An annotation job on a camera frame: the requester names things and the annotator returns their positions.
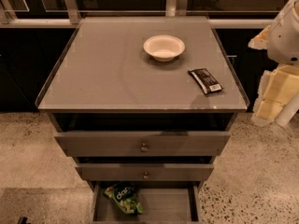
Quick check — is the black snack bar wrapper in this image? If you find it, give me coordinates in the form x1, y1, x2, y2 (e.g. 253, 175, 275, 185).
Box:
188, 68, 222, 95

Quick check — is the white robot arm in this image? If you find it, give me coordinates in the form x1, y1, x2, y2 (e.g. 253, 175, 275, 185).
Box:
249, 0, 299, 126

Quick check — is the grey bottom drawer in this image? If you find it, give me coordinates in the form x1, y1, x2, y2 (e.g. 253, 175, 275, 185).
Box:
89, 182, 203, 224

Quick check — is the metal window railing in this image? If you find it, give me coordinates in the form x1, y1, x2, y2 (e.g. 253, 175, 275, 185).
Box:
0, 0, 289, 29

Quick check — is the green rice chip bag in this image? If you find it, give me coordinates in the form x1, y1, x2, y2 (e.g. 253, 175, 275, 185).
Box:
104, 182, 143, 215

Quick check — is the grey middle drawer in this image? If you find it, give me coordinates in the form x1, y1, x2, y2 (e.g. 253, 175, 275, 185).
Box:
76, 163, 214, 181

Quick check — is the white paper bowl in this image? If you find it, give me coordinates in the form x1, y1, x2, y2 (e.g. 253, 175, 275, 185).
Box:
143, 35, 185, 62

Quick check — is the white pole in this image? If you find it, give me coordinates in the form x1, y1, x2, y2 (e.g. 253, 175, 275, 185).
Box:
276, 92, 299, 126

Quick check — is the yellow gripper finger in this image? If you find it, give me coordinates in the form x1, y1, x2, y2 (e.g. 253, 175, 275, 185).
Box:
251, 64, 299, 122
248, 26, 270, 50

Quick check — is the grey drawer cabinet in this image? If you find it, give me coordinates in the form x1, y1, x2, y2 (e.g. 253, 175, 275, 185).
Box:
35, 15, 250, 224

